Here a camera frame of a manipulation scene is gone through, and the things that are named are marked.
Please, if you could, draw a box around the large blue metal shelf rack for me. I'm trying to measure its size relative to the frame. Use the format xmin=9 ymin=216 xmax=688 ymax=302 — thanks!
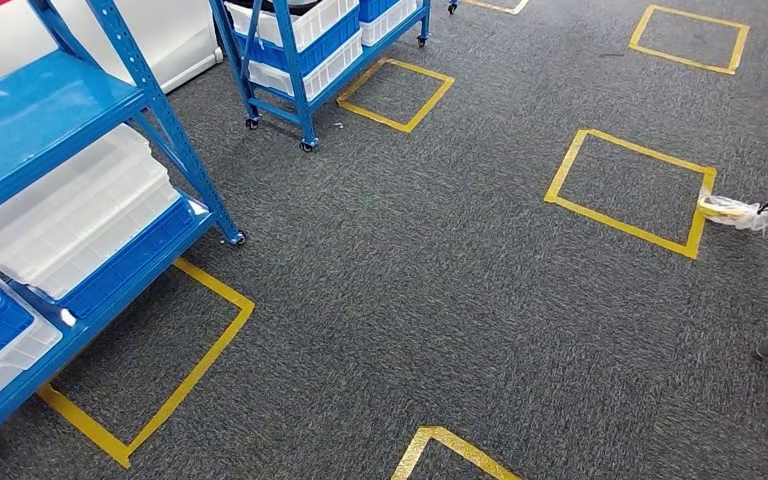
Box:
xmin=0 ymin=0 xmax=247 ymax=460

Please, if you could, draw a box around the white car with red stripe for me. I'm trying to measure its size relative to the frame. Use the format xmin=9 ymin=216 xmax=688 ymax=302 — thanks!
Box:
xmin=0 ymin=0 xmax=224 ymax=99

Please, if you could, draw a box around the yellow floor tape square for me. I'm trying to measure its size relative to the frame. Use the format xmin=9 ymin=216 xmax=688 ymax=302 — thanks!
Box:
xmin=390 ymin=425 xmax=524 ymax=480
xmin=544 ymin=128 xmax=718 ymax=260
xmin=336 ymin=57 xmax=456 ymax=135

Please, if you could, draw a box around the small blue rack with casters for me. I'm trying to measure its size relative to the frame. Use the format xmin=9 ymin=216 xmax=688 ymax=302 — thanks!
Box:
xmin=208 ymin=0 xmax=433 ymax=154

